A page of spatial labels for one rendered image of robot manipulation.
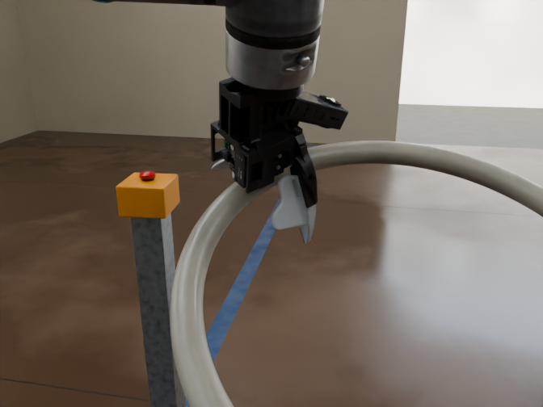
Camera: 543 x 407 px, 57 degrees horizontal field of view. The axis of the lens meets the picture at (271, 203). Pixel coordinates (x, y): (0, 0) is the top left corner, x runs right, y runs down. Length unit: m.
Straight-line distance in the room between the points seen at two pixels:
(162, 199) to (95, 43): 5.82
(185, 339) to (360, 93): 5.73
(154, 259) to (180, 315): 0.85
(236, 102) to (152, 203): 0.75
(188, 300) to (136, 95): 6.36
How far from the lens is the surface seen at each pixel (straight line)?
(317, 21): 0.48
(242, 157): 0.52
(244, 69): 0.48
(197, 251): 0.49
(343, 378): 2.29
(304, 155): 0.55
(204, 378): 0.42
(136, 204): 1.23
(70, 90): 7.23
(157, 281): 1.33
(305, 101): 0.54
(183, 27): 6.44
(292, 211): 0.57
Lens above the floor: 1.45
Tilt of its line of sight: 20 degrees down
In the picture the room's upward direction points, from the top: straight up
